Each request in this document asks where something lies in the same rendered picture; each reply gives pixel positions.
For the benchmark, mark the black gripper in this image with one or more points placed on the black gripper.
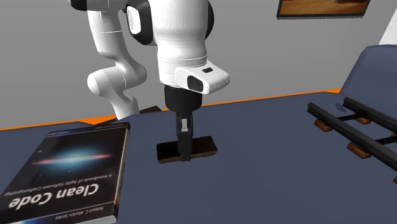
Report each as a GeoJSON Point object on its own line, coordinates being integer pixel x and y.
{"type": "Point", "coordinates": [182, 100]}

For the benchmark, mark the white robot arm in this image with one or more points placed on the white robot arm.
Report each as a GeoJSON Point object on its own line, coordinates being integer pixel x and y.
{"type": "Point", "coordinates": [181, 34]}

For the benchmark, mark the dark brown flat block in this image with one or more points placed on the dark brown flat block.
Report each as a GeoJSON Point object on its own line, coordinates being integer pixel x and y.
{"type": "Point", "coordinates": [203, 146]}

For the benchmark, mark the black book with galaxy cover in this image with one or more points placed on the black book with galaxy cover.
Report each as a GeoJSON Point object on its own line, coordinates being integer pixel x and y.
{"type": "Point", "coordinates": [66, 173]}

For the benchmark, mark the black toy railway track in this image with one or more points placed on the black toy railway track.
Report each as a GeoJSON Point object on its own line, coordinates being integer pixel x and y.
{"type": "Point", "coordinates": [356, 131]}

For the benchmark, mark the framed brown wall picture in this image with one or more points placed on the framed brown wall picture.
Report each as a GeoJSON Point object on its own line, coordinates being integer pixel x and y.
{"type": "Point", "coordinates": [322, 6]}

